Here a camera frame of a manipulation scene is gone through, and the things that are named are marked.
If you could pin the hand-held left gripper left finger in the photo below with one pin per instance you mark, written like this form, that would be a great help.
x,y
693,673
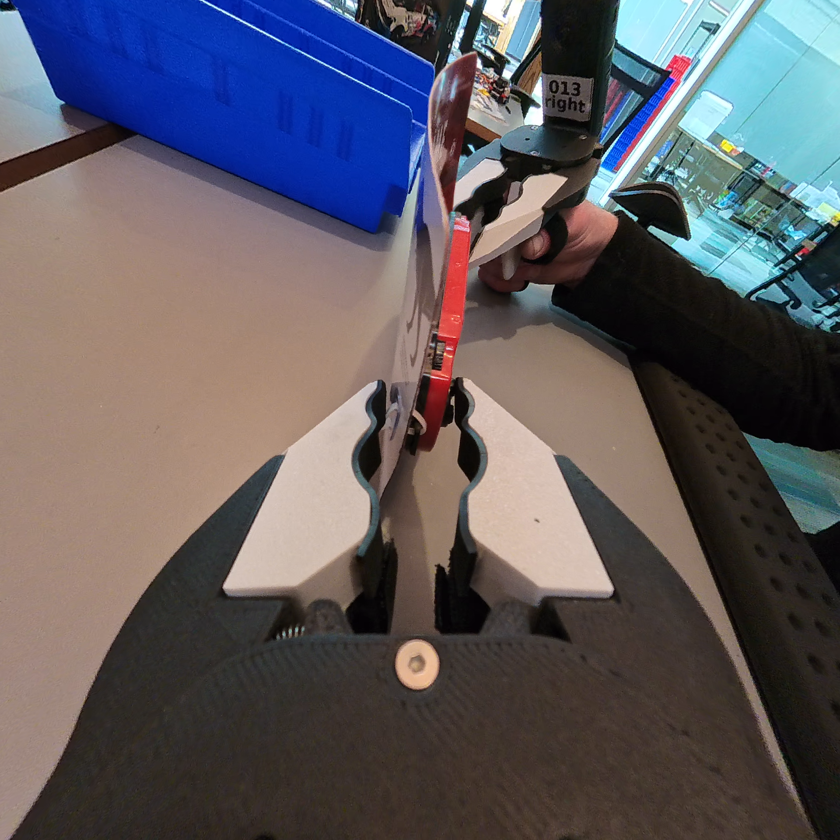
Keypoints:
x,y
302,525

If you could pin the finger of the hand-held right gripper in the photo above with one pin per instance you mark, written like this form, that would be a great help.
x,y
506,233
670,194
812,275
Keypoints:
x,y
476,184
525,216

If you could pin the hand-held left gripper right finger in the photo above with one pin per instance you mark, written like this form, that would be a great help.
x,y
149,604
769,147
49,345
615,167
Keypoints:
x,y
535,525

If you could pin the red handheld toy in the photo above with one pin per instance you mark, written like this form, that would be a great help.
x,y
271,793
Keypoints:
x,y
453,295

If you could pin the person's right forearm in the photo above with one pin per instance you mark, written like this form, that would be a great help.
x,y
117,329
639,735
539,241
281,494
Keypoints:
x,y
709,328

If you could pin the person's right hand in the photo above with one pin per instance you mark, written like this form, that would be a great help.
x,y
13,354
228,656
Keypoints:
x,y
581,249

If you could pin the black office chair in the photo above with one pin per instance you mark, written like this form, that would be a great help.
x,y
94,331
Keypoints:
x,y
653,207

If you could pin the blue plastic bin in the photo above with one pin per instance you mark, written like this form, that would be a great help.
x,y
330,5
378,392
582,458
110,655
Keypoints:
x,y
367,59
197,111

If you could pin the black perforated foam pad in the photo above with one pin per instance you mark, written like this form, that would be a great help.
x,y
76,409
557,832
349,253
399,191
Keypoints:
x,y
754,525

